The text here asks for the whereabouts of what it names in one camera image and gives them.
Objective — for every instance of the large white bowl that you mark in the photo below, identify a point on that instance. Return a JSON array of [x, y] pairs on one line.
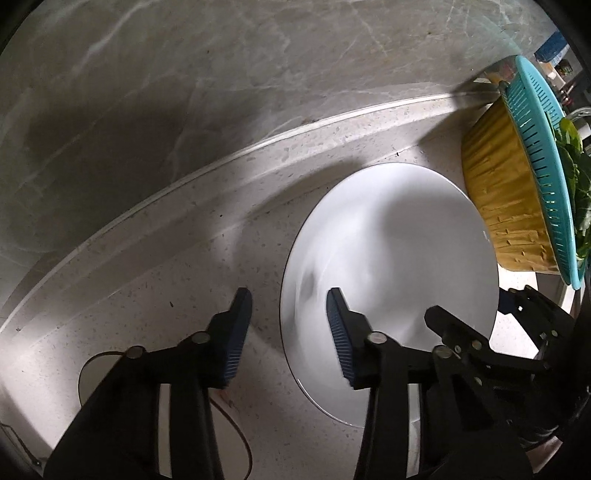
[[392, 240]]

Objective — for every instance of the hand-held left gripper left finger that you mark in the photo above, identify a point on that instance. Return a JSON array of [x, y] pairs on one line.
[[233, 341]]

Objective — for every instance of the brown rimmed bowl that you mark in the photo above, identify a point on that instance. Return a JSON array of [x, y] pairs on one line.
[[99, 378]]

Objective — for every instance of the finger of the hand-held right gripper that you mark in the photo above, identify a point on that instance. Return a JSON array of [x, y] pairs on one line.
[[455, 330], [545, 318]]

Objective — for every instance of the teal plastic colander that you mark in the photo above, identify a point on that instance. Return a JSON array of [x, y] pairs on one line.
[[535, 120]]

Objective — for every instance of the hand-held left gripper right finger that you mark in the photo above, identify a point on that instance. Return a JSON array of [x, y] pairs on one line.
[[339, 341]]

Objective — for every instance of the yellow ribbed basin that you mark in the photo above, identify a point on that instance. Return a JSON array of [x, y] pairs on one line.
[[503, 184]]

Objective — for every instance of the green leafy vegetables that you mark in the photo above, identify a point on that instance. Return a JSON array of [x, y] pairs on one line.
[[577, 184]]

